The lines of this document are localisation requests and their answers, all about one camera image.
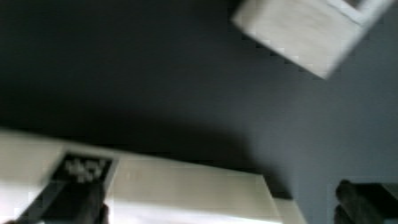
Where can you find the white square tabletop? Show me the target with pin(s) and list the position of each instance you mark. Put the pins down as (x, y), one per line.
(164, 192)

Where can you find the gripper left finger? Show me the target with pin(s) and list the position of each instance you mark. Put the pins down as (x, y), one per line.
(68, 204)

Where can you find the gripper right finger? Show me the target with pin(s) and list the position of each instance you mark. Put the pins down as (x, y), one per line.
(368, 203)

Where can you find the white table leg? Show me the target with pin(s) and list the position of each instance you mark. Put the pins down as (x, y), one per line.
(309, 29)

